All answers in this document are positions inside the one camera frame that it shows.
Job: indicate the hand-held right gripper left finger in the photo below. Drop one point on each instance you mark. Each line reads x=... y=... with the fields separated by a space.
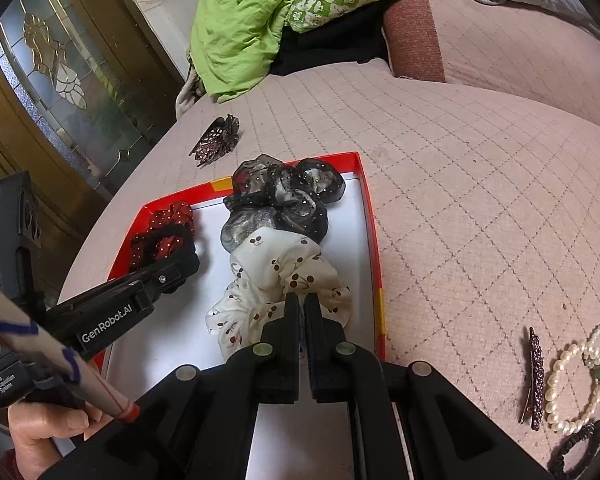
x=280 y=360

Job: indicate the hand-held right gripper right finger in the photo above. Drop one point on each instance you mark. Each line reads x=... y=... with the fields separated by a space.
x=325 y=360

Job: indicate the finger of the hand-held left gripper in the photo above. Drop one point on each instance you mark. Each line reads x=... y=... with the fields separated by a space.
x=170 y=272

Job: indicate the red shallow box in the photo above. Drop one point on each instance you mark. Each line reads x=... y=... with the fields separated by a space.
x=205 y=240

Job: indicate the red dotted scrunchie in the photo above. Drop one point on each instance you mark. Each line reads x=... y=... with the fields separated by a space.
x=165 y=220

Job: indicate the white cherry print scrunchie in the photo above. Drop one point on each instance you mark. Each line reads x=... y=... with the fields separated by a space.
x=270 y=270

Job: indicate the purple rhinestone hair clip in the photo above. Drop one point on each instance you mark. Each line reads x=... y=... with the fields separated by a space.
x=536 y=375

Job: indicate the person's left hand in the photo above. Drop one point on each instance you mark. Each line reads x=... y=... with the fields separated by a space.
x=40 y=430

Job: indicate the black organza scrunchie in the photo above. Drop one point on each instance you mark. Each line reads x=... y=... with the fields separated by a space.
x=280 y=195

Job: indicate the brown hair claw clip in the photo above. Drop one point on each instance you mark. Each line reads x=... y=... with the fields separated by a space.
x=215 y=142

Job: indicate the beige cloth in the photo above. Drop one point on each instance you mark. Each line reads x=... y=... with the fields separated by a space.
x=187 y=95

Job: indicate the pink quilted bed cover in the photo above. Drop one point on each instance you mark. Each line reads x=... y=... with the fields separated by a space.
x=455 y=210

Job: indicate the wooden door with stained glass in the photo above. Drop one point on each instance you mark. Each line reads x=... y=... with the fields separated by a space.
x=95 y=35

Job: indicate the green blanket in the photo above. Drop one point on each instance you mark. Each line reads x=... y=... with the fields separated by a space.
x=240 y=20

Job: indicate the black cloth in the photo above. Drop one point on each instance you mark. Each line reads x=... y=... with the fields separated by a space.
x=320 y=50

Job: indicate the pink pillow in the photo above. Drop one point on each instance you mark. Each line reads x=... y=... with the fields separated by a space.
x=505 y=50

